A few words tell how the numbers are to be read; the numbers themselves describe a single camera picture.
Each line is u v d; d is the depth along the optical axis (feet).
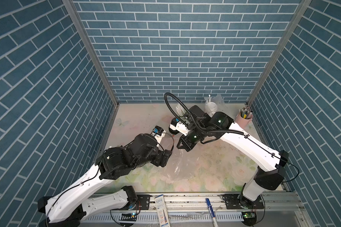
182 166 2.17
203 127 1.55
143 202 2.43
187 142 1.86
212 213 2.30
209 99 3.18
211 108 3.06
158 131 1.75
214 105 3.16
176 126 1.94
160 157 1.73
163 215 2.27
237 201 2.39
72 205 1.24
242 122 3.26
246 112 3.10
